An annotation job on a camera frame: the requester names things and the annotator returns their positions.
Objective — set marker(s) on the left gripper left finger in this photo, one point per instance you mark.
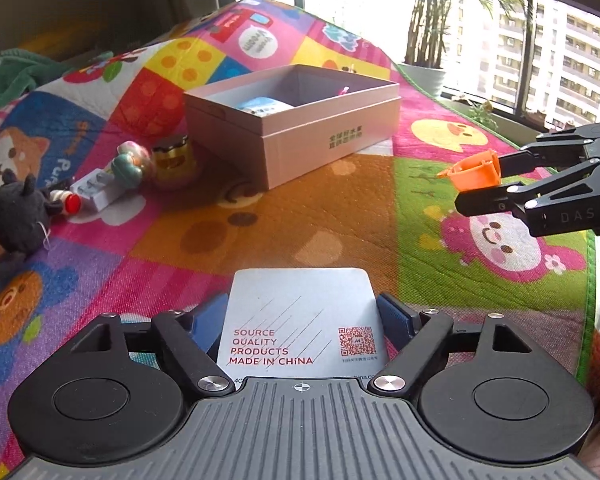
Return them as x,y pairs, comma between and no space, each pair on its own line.
188,345

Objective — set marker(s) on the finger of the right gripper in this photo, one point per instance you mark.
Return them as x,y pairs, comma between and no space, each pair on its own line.
555,154
567,184

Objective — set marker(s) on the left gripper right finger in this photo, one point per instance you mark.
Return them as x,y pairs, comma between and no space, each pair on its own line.
418,337

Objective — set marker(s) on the orange plastic toy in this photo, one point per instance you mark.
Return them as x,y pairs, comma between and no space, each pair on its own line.
481,170

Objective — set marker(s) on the white card box red text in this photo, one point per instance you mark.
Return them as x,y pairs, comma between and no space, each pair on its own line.
302,323

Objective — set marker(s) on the yellow pudding toy brown lid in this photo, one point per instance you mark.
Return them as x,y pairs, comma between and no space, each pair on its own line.
175,162

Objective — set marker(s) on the white battery case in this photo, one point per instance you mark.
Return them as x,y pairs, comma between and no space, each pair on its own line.
97,190

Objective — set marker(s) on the red white small bottle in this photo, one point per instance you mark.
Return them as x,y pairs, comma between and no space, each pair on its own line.
71,202

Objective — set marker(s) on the green pink figurine toy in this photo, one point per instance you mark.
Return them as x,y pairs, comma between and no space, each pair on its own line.
133,165

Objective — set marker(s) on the black plush toy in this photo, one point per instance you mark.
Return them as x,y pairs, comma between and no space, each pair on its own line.
26,213

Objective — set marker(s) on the blue white wipes pack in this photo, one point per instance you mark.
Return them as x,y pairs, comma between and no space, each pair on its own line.
262,106

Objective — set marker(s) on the small potted plant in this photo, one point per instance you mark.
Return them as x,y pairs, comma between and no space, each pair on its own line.
481,113

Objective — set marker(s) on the colourful cartoon play mat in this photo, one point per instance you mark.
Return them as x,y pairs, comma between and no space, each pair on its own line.
384,210

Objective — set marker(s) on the white plant pot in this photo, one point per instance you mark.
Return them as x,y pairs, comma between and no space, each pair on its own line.
429,80

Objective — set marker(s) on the pink cardboard box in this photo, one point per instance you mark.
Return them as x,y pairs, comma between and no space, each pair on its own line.
335,114

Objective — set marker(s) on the green towel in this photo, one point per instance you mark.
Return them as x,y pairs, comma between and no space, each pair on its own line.
22,71

